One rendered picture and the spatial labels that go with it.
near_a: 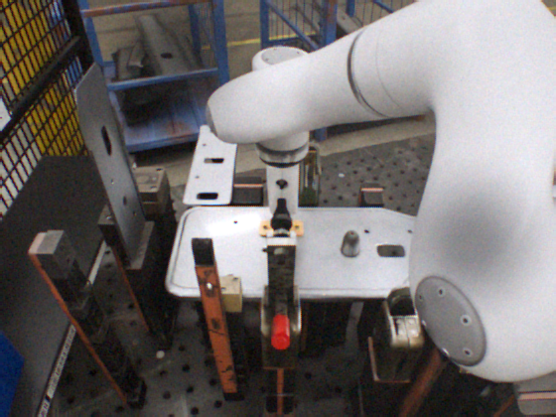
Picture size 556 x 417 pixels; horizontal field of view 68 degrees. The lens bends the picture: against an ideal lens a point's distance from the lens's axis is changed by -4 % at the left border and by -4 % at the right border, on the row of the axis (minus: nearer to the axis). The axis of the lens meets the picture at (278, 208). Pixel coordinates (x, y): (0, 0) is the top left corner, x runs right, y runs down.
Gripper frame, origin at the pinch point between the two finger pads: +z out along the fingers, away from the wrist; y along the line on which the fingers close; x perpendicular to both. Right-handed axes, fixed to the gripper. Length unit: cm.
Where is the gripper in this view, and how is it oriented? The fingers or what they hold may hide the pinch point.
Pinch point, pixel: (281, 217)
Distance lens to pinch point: 80.4
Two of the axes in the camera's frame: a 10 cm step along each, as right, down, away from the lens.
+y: 0.1, -7.0, 7.2
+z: 0.0, 7.2, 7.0
